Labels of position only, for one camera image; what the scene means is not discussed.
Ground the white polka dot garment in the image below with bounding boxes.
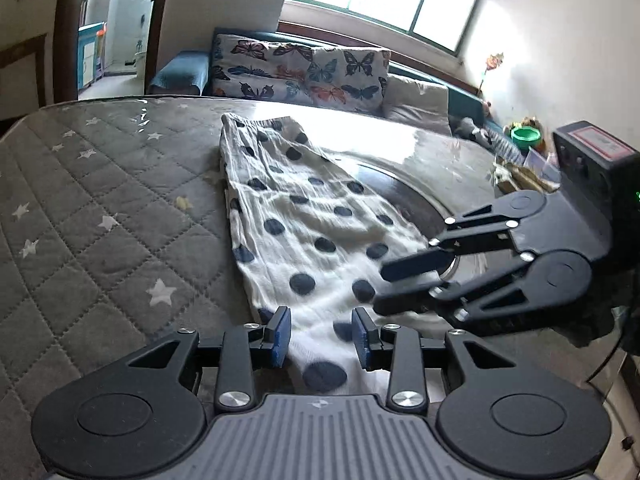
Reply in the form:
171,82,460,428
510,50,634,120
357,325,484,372
219,113,427,396

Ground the clear plastic storage box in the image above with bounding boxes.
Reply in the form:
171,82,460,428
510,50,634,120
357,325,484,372
524,148,561,183

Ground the folded yellow patterned blanket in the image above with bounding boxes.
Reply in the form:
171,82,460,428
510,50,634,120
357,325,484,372
490,156,560,194

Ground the green plastic bowl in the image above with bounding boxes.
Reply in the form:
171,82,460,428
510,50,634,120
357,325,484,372
510,126,542,151

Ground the grey plush toy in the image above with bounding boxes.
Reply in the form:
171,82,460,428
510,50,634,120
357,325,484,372
452,117,495,151

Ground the brown teddy bear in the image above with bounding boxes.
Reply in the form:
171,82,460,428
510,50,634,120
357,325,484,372
503,116,544,136

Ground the plain white cushion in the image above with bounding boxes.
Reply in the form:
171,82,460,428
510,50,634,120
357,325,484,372
382,75,451,136

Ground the grey quilted star table cover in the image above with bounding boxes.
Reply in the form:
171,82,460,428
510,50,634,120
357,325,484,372
0,95,601,480

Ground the colourful pinwheel toy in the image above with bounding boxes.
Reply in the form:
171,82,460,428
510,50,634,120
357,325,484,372
477,52,504,96

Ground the butterfly print pillow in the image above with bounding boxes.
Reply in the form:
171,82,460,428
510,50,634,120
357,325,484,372
209,34,390,115

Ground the blue sofa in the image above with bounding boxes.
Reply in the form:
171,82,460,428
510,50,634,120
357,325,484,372
148,28,524,164

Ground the blue white cabinet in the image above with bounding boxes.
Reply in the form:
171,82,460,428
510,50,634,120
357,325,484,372
77,22,106,91

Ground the dark wooden door frame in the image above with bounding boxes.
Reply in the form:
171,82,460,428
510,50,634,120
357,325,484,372
52,0,166,103

